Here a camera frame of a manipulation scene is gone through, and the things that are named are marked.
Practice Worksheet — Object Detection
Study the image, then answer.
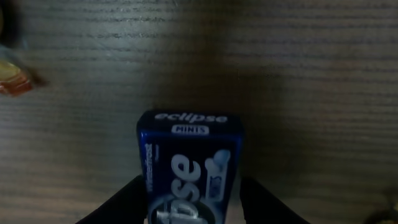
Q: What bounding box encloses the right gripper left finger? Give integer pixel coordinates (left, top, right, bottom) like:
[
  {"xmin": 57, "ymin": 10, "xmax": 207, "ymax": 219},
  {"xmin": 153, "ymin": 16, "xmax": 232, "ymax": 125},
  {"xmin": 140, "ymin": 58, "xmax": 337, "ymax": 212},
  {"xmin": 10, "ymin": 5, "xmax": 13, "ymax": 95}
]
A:
[{"xmin": 74, "ymin": 174, "xmax": 149, "ymax": 224}]

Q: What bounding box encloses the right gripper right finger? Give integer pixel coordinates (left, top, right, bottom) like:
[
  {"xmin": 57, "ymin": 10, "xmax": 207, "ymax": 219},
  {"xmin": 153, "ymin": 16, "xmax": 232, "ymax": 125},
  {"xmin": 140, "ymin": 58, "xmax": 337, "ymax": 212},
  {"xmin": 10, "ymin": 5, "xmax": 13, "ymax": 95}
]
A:
[{"xmin": 239, "ymin": 175, "xmax": 312, "ymax": 224}]

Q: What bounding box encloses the blue candy pack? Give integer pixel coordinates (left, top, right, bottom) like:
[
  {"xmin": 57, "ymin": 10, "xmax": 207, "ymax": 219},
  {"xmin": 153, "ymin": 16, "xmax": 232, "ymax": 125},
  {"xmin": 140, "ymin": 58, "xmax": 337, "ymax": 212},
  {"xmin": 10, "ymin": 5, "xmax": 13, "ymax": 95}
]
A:
[{"xmin": 136, "ymin": 109, "xmax": 245, "ymax": 224}]

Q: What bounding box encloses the gold candy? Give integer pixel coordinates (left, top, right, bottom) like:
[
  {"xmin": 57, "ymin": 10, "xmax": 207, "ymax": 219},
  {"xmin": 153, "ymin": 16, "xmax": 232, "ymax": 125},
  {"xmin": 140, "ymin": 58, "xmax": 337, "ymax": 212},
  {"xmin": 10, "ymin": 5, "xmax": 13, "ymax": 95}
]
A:
[{"xmin": 0, "ymin": 43, "xmax": 35, "ymax": 97}]

